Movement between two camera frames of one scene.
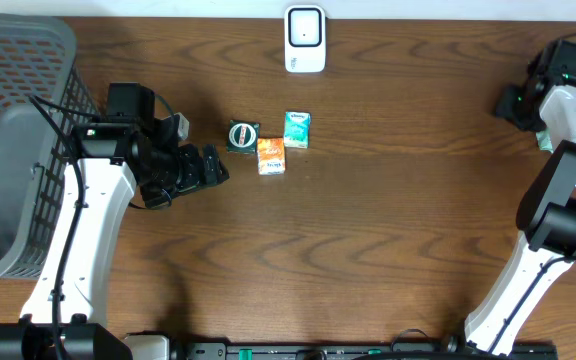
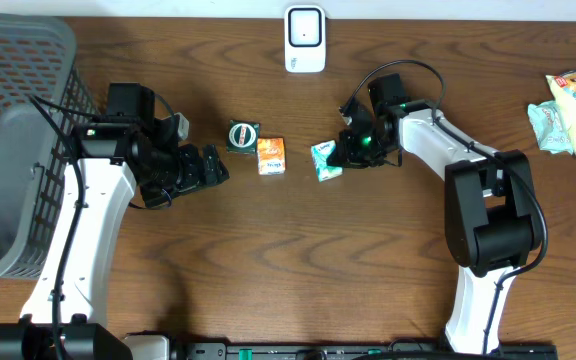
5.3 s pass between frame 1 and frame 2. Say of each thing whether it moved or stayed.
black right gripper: moved
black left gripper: stayed
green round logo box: stayed
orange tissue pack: stayed
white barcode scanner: stayed
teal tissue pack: moved
